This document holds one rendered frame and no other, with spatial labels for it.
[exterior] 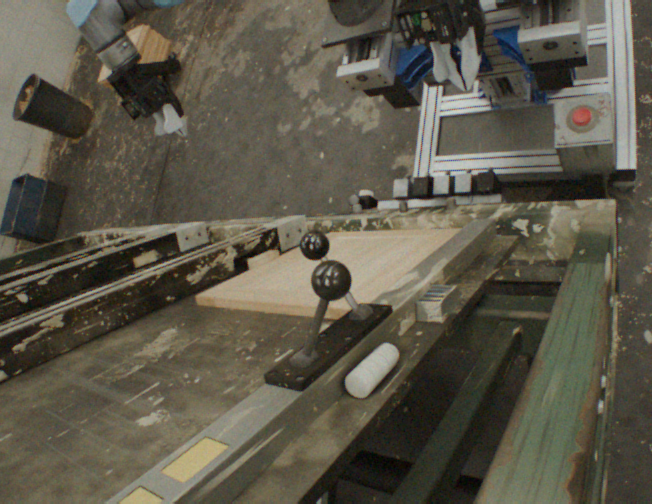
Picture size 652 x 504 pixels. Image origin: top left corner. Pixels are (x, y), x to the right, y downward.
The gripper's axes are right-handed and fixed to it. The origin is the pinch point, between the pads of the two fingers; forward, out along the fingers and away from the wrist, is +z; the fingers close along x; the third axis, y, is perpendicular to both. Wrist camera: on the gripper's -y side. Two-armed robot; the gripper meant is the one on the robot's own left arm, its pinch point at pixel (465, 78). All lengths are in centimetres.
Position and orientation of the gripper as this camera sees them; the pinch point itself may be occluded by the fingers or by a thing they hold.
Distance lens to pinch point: 68.3
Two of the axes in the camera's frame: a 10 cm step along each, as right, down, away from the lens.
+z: 4.1, 6.6, 6.3
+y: -4.3, 7.4, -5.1
